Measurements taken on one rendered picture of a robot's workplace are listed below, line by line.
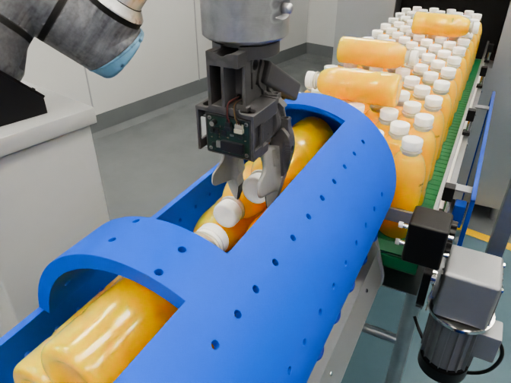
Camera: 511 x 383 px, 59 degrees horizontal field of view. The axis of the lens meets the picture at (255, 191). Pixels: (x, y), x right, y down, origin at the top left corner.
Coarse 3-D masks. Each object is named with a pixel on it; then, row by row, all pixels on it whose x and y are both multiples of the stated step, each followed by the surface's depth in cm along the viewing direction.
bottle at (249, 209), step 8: (248, 160) 73; (248, 168) 68; (248, 176) 66; (224, 192) 66; (240, 200) 65; (248, 200) 65; (248, 208) 65; (256, 208) 66; (264, 208) 68; (248, 216) 66
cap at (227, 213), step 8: (224, 200) 64; (232, 200) 64; (216, 208) 64; (224, 208) 63; (232, 208) 62; (240, 208) 64; (216, 216) 64; (224, 216) 64; (232, 216) 63; (240, 216) 64; (224, 224) 64; (232, 224) 64
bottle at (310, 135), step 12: (300, 120) 73; (312, 120) 72; (300, 132) 67; (312, 132) 68; (324, 132) 70; (300, 144) 65; (312, 144) 66; (300, 156) 63; (312, 156) 66; (252, 168) 62; (300, 168) 62; (288, 180) 61
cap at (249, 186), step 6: (252, 174) 59; (258, 174) 59; (246, 180) 59; (252, 180) 58; (258, 180) 58; (246, 186) 59; (252, 186) 59; (246, 192) 60; (252, 192) 59; (252, 198) 60; (258, 198) 59; (264, 198) 59
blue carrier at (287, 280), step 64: (192, 192) 70; (320, 192) 52; (384, 192) 66; (64, 256) 41; (128, 256) 38; (192, 256) 39; (256, 256) 41; (320, 256) 48; (64, 320) 52; (192, 320) 34; (256, 320) 38; (320, 320) 46
